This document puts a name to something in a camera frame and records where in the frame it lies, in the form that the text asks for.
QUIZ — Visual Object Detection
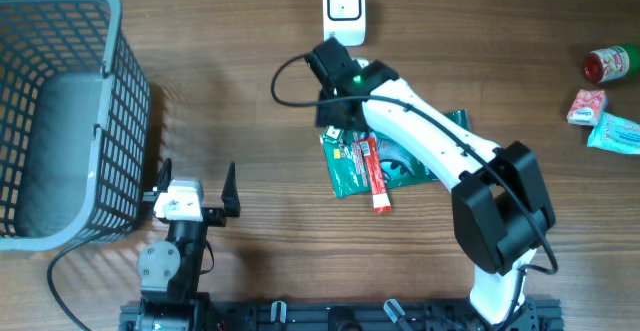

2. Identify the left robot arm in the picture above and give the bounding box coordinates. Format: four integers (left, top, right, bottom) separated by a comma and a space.
119, 159, 241, 331

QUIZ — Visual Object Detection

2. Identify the red white small packet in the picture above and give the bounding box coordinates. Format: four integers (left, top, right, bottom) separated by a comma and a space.
567, 90, 608, 126

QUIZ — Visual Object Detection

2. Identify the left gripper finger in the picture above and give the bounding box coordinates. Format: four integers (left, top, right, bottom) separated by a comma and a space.
221, 162, 241, 217
152, 158, 172, 194

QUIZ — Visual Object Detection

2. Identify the light green wipes packet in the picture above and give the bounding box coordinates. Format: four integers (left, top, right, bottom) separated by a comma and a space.
587, 112, 639, 156

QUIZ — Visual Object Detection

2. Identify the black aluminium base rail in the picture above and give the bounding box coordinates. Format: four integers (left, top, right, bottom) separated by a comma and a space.
118, 298, 565, 331

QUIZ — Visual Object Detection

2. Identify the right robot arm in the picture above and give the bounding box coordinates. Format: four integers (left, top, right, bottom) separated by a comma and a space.
303, 38, 558, 330

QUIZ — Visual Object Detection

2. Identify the green lid plastic jar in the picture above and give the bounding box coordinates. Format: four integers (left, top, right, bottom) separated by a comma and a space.
583, 44, 639, 84

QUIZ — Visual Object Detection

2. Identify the red toothpaste tube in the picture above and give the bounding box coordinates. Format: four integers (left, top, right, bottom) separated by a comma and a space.
358, 137, 392, 214

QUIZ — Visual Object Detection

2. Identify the green 3M gloves package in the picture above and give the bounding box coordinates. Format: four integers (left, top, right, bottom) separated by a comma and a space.
319, 109, 472, 200

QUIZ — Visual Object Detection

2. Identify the grey plastic shopping basket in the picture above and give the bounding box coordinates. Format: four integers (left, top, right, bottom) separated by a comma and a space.
1, 0, 151, 252

